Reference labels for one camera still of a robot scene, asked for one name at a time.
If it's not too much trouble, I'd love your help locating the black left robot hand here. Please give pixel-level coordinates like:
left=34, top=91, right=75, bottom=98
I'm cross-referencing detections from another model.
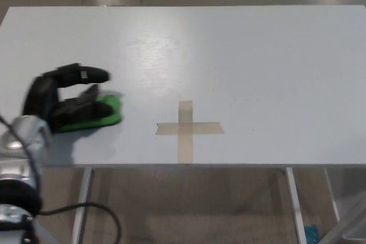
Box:
left=22, top=62, right=114, bottom=135

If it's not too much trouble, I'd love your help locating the green whiteboard eraser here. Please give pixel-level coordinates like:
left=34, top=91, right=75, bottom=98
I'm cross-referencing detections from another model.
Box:
left=53, top=93, right=125, bottom=134

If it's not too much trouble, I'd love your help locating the white metal table leg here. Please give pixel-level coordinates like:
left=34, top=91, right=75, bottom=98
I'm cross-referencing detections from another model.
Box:
left=285, top=167, right=307, bottom=244
left=71, top=166, right=96, bottom=244
left=323, top=167, right=341, bottom=223

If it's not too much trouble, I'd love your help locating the blue-grey metal stand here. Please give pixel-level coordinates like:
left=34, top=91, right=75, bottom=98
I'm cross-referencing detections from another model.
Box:
left=31, top=221, right=55, bottom=244

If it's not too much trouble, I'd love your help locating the teal plastic object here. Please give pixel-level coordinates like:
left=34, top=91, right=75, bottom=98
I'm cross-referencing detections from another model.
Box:
left=303, top=222, right=320, bottom=244

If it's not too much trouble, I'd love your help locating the grey metal stand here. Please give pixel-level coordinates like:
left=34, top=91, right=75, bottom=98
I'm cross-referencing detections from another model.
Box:
left=320, top=198, right=366, bottom=244

